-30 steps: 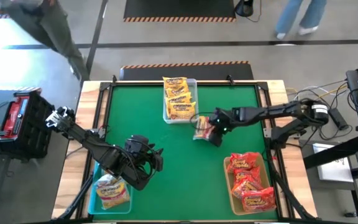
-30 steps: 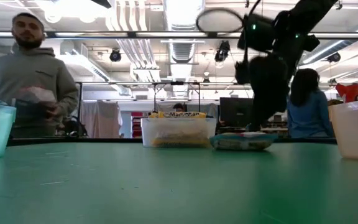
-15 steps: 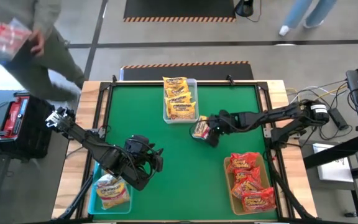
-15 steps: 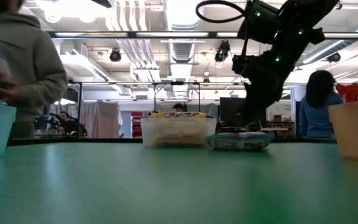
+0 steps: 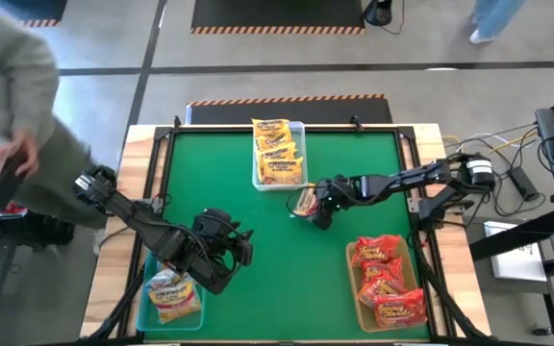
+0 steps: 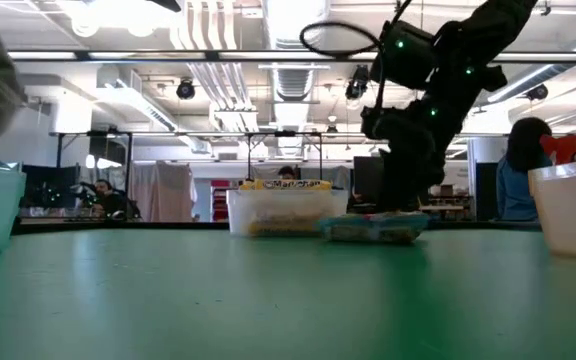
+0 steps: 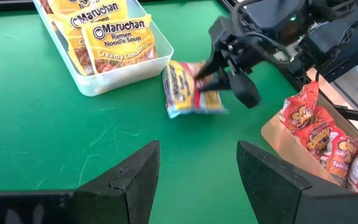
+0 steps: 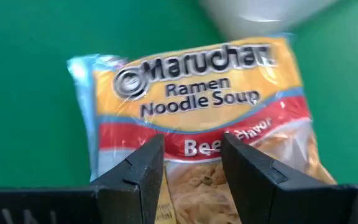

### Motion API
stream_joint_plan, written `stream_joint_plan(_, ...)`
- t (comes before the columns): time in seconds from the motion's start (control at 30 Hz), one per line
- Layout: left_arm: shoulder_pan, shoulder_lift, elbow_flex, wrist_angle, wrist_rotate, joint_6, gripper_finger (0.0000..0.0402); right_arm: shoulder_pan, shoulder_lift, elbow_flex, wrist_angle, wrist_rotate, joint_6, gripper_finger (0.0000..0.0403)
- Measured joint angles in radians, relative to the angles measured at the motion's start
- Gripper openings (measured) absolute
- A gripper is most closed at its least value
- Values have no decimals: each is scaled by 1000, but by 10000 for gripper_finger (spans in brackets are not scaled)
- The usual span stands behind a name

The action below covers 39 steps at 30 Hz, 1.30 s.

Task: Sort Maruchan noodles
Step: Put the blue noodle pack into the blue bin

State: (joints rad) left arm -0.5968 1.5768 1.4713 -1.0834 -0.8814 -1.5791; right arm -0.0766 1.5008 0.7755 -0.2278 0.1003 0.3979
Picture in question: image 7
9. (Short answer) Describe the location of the yellow chicken ramen noodle pack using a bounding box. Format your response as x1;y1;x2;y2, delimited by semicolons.
47;0;129;77
39;0;85;15
81;14;158;75

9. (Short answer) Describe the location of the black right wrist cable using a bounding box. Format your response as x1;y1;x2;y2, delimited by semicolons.
231;0;291;66

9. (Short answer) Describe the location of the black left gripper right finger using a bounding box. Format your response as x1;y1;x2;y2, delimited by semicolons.
236;139;313;224

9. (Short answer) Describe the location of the green table mat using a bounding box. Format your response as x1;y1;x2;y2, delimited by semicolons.
0;0;298;224

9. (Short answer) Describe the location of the blue beef ramen noodle pack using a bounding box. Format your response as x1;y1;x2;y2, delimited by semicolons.
162;60;229;119

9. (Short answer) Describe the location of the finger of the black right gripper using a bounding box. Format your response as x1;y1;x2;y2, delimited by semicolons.
197;74;233;93
194;51;223;80

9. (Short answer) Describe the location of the tan plastic bin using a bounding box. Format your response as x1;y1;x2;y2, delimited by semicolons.
260;92;358;189

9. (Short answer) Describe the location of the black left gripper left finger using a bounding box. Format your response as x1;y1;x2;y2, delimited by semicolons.
73;139;161;224

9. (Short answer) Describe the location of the clear plastic bin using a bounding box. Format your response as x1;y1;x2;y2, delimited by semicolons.
32;0;175;97

